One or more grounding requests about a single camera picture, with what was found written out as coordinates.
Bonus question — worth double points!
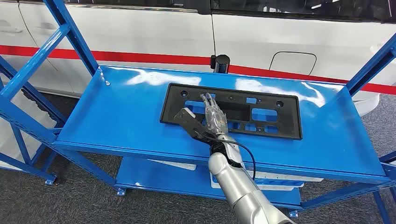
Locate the blue wheeled shelf rack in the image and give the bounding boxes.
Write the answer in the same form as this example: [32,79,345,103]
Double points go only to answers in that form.
[0,56,67,186]

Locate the blue metal shelf rack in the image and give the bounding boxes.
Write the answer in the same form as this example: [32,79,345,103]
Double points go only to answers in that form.
[0,0,396,224]

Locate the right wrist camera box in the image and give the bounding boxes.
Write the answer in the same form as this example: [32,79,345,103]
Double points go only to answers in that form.
[173,107,218,145]

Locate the red barrier belt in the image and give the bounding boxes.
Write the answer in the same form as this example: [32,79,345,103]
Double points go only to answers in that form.
[229,65,396,96]
[0,44,214,66]

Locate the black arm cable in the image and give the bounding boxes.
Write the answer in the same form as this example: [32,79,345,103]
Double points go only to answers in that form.
[194,130,257,182]

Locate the black plastic plate frame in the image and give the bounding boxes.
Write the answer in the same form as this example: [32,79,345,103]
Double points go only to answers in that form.
[160,83,303,140]

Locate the black stanchion post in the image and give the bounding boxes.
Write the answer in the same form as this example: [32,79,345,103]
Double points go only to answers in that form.
[210,54,231,74]

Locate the white car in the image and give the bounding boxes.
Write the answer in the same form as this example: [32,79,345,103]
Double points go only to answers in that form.
[0,0,396,117]

